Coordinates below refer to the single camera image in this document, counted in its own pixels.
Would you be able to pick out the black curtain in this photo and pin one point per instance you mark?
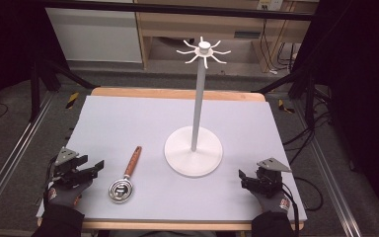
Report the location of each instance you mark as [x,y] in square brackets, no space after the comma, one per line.
[365,98]
[6,49]

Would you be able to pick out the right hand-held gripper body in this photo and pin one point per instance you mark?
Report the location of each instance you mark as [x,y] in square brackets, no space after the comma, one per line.
[269,181]

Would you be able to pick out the white power strip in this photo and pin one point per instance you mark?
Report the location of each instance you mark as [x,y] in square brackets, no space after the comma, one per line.
[270,4]

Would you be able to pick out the light grey table mat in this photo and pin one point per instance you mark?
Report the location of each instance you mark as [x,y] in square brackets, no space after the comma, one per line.
[151,125]

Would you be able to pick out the person's right hand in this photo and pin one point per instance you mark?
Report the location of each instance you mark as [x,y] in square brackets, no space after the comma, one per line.
[276,204]

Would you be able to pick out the person's left hand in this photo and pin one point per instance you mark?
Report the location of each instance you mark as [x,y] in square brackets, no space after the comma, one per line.
[64,196]

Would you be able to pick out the white cabinet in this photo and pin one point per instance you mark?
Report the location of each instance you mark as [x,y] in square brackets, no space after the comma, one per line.
[95,36]

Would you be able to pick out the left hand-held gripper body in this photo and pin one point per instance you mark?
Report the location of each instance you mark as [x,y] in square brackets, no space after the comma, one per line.
[66,173]

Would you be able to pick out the black horizontal frame bar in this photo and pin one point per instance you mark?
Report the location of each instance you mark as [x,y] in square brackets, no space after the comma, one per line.
[177,10]

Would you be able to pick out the wooden table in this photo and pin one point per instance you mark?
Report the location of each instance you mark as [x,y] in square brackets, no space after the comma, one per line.
[177,92]

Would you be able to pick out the yellow black floor tape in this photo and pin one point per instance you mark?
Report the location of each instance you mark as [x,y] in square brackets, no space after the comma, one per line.
[72,100]
[285,107]

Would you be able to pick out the black frame strut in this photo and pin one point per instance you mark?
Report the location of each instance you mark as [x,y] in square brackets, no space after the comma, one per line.
[304,85]
[56,74]

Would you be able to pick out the aluminium floor rail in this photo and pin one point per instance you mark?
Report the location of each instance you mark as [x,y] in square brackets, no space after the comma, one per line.
[332,177]
[16,148]

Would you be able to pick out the white hook rack stand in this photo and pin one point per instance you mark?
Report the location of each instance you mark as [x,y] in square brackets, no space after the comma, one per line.
[194,154]

